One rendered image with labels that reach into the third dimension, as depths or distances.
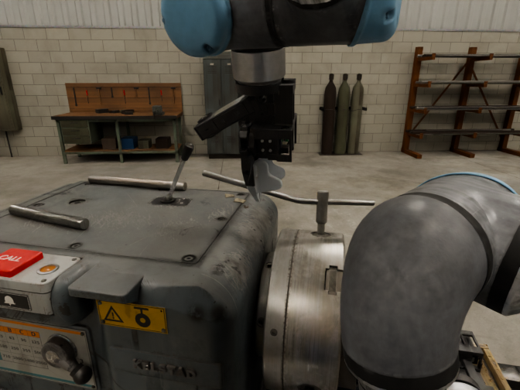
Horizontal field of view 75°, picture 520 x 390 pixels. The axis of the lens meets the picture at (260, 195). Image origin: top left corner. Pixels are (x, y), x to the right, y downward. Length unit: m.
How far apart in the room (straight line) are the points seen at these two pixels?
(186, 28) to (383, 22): 0.18
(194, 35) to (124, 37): 7.13
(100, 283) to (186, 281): 0.12
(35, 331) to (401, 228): 0.60
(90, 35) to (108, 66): 0.58
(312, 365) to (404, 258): 0.36
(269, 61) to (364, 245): 0.27
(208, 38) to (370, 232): 0.23
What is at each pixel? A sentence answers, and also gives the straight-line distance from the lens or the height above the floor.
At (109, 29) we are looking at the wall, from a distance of 7.58.
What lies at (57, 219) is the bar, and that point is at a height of 1.27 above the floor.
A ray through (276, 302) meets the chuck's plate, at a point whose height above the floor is 1.18.
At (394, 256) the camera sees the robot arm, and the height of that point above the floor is 1.39.
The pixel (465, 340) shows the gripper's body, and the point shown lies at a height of 1.11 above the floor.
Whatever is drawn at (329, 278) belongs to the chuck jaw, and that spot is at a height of 1.21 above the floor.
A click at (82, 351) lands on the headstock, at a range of 0.68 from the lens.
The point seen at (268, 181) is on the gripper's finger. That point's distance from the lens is 0.56.
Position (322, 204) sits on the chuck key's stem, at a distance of 0.66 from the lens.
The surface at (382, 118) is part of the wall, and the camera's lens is 7.83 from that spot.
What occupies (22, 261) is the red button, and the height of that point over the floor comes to 1.27.
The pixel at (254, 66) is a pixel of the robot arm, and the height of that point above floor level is 1.54.
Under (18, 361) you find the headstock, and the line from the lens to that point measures 0.79.
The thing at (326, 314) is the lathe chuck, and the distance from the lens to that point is 0.58.
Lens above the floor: 1.53
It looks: 19 degrees down
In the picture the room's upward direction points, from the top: straight up
